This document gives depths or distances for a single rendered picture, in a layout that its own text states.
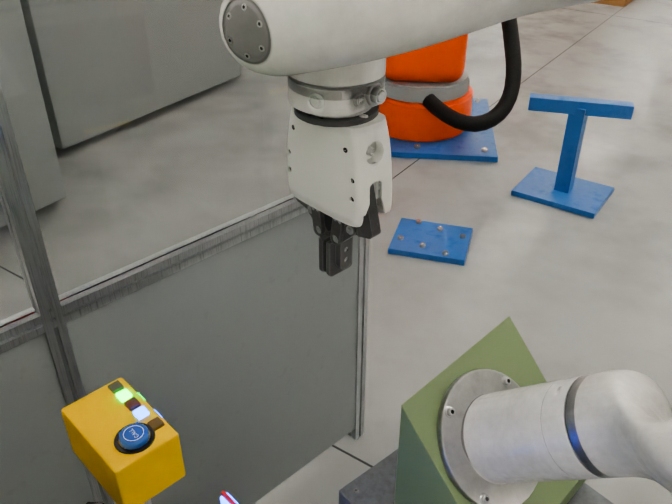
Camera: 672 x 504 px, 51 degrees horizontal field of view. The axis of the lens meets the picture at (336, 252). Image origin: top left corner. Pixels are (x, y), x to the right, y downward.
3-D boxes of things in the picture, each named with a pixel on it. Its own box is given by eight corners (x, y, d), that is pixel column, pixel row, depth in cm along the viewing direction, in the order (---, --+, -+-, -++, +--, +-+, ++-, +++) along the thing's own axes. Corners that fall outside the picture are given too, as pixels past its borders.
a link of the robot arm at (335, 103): (409, 73, 59) (407, 106, 61) (337, 50, 65) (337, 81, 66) (339, 98, 54) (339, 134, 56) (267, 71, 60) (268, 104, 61)
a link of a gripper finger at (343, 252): (372, 217, 66) (370, 275, 70) (348, 205, 68) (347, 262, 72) (348, 230, 64) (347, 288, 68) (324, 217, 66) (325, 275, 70)
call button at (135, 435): (114, 440, 96) (112, 431, 96) (140, 425, 99) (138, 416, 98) (129, 457, 94) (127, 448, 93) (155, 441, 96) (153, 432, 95)
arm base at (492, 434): (506, 352, 104) (610, 325, 89) (556, 474, 102) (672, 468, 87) (416, 397, 93) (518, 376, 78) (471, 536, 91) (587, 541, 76)
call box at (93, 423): (73, 457, 107) (58, 407, 101) (132, 422, 112) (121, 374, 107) (127, 523, 97) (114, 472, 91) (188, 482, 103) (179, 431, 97)
